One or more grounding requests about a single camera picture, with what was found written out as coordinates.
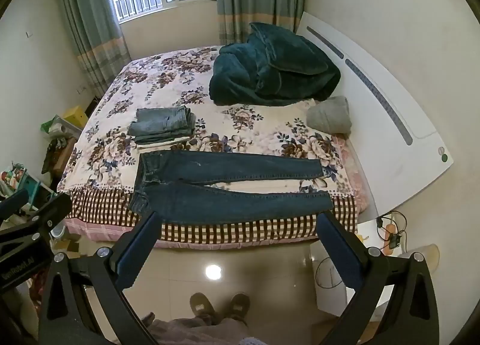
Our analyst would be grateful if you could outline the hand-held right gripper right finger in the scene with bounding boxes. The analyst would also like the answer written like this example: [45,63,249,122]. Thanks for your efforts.
[318,211,440,345]

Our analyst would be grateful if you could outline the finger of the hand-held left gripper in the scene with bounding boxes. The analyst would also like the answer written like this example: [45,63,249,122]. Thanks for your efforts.
[0,190,73,245]

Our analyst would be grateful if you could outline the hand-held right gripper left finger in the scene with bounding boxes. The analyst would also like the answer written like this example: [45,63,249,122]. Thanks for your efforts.
[38,211,163,345]

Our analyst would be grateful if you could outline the dark blue jeans pants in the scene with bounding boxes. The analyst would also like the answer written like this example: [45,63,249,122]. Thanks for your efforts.
[127,150,334,225]

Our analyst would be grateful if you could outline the bed with pink mattress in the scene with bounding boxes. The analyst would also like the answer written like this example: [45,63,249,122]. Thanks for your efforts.
[56,45,379,250]

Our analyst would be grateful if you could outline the teal shelf with clutter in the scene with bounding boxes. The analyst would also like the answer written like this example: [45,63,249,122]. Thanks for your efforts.
[0,160,58,222]

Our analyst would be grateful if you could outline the white nightstand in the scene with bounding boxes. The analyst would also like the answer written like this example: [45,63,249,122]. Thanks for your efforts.
[309,217,410,316]

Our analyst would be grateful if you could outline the person's brown slipper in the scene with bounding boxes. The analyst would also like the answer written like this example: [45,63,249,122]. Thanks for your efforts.
[189,292,217,322]
[224,292,251,326]

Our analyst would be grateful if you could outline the cream rounded object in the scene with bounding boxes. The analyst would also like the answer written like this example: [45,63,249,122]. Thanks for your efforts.
[399,243,440,275]

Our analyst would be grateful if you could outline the green and white bag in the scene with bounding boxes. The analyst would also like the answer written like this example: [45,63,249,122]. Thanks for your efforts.
[40,115,82,140]

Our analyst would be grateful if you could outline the yellow box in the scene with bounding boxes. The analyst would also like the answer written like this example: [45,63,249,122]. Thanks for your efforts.
[61,105,90,130]

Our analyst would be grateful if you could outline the person's legs in grey trousers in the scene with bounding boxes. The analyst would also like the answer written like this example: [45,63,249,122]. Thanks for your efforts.
[143,311,249,345]

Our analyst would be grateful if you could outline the white headboard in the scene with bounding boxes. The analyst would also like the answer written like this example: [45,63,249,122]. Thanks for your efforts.
[295,11,454,219]

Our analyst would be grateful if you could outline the stack of folded jeans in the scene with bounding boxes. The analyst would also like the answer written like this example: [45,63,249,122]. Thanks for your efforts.
[127,105,197,145]

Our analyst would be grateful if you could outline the grey folded cloth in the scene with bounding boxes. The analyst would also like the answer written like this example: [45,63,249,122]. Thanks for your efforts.
[306,96,353,135]

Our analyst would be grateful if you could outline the teal plush blanket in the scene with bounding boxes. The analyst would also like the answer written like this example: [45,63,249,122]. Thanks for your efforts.
[209,22,341,107]

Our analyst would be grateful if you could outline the black looped cable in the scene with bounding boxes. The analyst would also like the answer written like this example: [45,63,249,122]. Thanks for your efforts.
[315,257,340,290]

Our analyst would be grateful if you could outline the orange power strip with cables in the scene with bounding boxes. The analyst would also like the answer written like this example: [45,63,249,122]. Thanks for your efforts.
[376,211,409,256]

